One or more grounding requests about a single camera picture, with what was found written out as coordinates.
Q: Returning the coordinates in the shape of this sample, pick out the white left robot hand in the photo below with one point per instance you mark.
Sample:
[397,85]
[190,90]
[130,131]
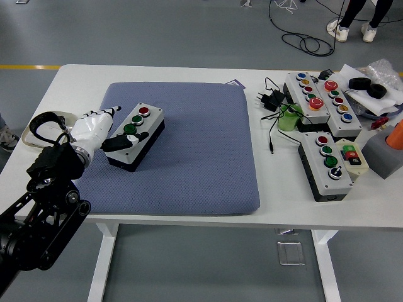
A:
[89,129]

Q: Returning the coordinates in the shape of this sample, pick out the grey four-button control box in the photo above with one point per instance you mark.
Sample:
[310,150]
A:
[337,187]
[154,118]

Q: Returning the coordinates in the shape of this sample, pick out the five-button box, mushroom button end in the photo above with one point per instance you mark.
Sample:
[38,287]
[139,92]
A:
[318,114]

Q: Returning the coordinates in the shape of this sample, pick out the five-button box, blue button end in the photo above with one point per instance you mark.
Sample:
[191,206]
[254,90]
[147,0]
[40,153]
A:
[349,127]

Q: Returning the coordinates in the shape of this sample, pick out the beige oval tray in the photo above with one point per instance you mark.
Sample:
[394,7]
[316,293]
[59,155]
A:
[27,140]

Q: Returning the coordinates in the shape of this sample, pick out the blue-grey padded mat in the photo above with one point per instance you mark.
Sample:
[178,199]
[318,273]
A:
[195,151]

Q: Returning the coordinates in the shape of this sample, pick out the white table leg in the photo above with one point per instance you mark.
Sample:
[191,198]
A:
[327,270]
[100,267]

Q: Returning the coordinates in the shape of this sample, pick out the purple-edged label card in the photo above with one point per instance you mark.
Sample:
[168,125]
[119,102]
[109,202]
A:
[236,83]

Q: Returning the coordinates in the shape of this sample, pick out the black power adapter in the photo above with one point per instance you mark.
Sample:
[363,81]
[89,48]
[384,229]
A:
[272,99]

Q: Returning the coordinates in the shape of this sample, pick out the green plastic cylinder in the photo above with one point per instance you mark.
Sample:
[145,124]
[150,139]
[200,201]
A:
[288,122]

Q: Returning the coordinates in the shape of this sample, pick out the metal floor socket plate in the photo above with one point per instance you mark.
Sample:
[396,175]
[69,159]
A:
[291,253]

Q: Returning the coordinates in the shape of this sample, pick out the small black box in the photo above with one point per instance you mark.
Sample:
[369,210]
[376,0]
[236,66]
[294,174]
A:
[324,75]

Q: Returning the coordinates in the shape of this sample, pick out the white foam sheet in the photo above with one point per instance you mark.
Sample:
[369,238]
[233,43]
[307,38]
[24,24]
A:
[368,100]

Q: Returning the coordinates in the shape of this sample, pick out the person with white shoes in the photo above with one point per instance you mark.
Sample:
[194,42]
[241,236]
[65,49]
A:
[349,12]

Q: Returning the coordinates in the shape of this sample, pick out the blue bowl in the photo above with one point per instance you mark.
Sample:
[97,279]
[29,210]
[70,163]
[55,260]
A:
[374,115]

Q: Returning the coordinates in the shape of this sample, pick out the grey foam block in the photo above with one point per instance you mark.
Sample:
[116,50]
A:
[378,154]

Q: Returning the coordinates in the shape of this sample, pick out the clear bubble wrap bag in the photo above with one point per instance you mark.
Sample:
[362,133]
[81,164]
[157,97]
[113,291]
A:
[382,70]

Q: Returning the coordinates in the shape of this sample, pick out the orange cylinder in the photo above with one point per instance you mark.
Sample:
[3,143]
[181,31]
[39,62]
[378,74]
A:
[397,138]

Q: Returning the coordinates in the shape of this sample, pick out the cream three-button switch box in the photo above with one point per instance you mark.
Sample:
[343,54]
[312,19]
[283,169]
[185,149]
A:
[357,168]

